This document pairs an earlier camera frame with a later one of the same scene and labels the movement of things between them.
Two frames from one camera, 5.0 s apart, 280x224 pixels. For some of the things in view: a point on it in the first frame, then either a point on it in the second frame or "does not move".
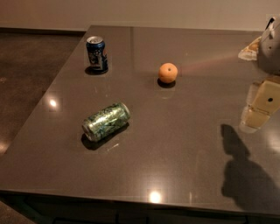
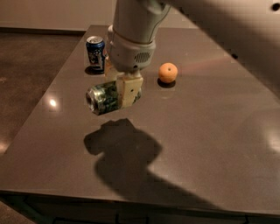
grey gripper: (269, 52) to (129, 55)
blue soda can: (97, 53) does not move
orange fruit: (168, 73) does not move
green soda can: (105, 121) to (104, 98)
